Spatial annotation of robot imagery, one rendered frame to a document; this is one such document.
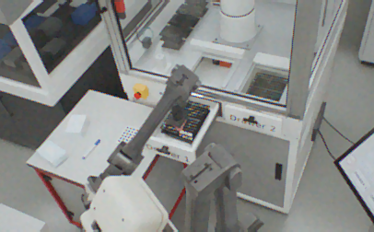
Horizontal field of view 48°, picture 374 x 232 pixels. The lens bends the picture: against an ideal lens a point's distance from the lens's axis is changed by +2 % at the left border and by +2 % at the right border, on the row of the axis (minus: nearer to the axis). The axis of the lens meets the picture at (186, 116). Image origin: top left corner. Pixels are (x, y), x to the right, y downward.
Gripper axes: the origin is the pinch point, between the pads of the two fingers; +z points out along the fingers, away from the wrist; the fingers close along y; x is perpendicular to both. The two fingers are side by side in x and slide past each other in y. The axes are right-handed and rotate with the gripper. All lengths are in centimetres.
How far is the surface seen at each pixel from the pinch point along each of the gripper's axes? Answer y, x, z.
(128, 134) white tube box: 5.1, -30.3, 13.0
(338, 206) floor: -45, 77, 93
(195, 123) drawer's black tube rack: -7.8, 4.4, 3.0
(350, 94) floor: -146, 62, 95
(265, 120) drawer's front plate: -22.1, 35.3, 2.5
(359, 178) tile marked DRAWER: 1, 81, -8
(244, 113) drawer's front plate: -21.8, 24.5, 1.9
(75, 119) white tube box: 7, -63, 12
